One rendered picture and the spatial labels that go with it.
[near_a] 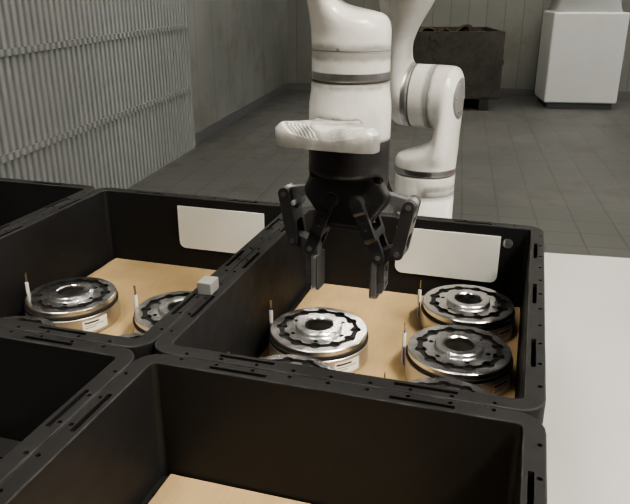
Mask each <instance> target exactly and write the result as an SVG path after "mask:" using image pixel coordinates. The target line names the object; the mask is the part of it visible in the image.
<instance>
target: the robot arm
mask: <svg viewBox="0 0 630 504"><path fill-rule="evenodd" d="M434 1H435V0H379V4H380V12H378V11H375V10H370V9H366V8H361V7H357V6H353V5H350V4H348V3H346V2H344V1H343V0H307V5H308V10H309V16H310V24H311V37H312V83H311V93H310V100H309V120H305V121H281V122H280V123H279V124H278V125H277V126H276V127H275V145H276V146H279V147H285V148H294V149H305V150H309V178H308V180H307V182H306V184H297V183H295V182H290V183H289V184H287V185H285V186H284V187H282V188H280V189H279V191H278V197H279V202H280V207H281V212H282V217H283V223H284V228H285V233H286V238H287V242H288V244H289V245H291V246H297V247H299V248H301V249H303V250H304V251H305V254H306V279H307V282H309V283H311V289H315V290H319V289H320V288H321V287H322V286H323V284H324V281H325V249H322V245H323V243H324V241H325V239H326V237H327V234H328V232H329V230H330V229H331V228H343V227H345V228H347V229H350V230H353V231H360V234H361V237H362V240H363V242H364V243H366V245H367V247H368V250H369V253H370V256H371V258H372V262H371V263H370V276H369V298H371V299H377V298H378V296H379V295H380V294H382V293H383V291H384V290H385V288H386V286H387V284H388V264H389V261H392V260H396V261H398V260H401V259H402V257H403V256H404V254H405V253H406V252H407V251H408V249H409V246H410V242H411V238H412V234H413V230H414V227H415V223H416V219H417V216H428V217H439V218H450V219H452V210H453V197H454V183H455V171H456V161H457V154H458V146H459V135H460V127H461V119H462V112H463V105H464V99H465V79H464V75H463V72H462V70H461V69H460V68H459V67H457V66H452V65H436V64H418V63H415V61H414V59H413V43H414V39H415V36H416V34H417V32H418V29H419V27H420V25H421V23H422V22H423V20H424V18H425V16H426V15H427V13H428V12H429V10H430V8H431V7H432V5H433V3H434ZM391 118H392V120H393V121H394V122H395V123H397V124H400V125H404V126H411V127H422V128H433V129H434V133H433V137H432V139H431V140H430V141H428V142H427V143H425V144H422V145H419V146H415V147H411V148H407V149H404V150H402V151H400V152H399V153H398V154H397V155H396V159H395V177H394V192H393V190H392V188H391V186H390V183H389V178H388V176H389V156H390V130H391ZM305 195H306V196H307V197H308V199H309V200H310V202H311V204H312V205H313V207H314V208H315V210H316V211H317V214H316V216H315V219H314V221H313V223H312V226H311V228H310V233H307V229H306V224H305V219H304V213H303V208H302V204H303V203H304V202H305ZM388 204H390V205H391V206H392V207H393V214H394V216H395V217H396V218H397V219H399V221H398V225H397V229H396V233H395V237H394V241H393V244H390V245H389V244H388V241H387V238H386V235H385V227H384V224H383V221H382V219H381V216H380V213H381V212H382V211H383V210H384V209H385V207H386V206H387V205H388Z"/></svg>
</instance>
